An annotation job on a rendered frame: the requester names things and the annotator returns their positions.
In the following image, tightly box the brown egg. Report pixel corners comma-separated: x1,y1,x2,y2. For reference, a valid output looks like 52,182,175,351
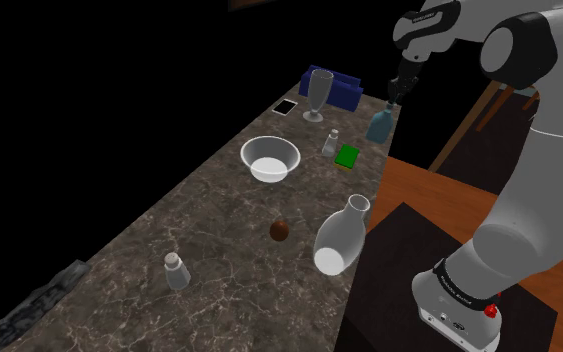
268,219,291,243

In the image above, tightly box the white vase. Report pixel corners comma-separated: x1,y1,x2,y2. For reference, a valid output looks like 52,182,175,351
312,193,372,278

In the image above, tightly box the white phone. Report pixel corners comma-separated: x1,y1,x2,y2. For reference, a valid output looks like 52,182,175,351
271,98,300,118

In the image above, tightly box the green sponge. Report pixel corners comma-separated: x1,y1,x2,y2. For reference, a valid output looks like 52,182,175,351
332,143,362,172

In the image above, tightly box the white bowl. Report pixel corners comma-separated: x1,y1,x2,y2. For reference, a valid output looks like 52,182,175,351
239,135,302,184

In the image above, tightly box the small clear shaker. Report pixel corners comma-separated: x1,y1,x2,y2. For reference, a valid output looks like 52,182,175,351
321,128,341,159

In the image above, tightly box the blue glass bottle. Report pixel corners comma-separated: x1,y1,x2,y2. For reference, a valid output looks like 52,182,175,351
365,101,396,145

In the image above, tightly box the tall clear glass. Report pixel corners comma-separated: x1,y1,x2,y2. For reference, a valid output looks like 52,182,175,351
302,68,335,124

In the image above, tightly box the dark robot stand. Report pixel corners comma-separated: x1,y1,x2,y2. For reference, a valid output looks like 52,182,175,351
334,201,560,352

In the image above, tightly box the brown wooden chair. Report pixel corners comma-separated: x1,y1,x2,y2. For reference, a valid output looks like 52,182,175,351
427,79,542,175

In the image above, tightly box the blue box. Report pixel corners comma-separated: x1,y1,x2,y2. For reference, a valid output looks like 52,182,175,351
298,64,366,114

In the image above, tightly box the large clear shaker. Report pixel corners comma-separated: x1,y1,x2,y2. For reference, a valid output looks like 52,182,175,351
163,250,192,292

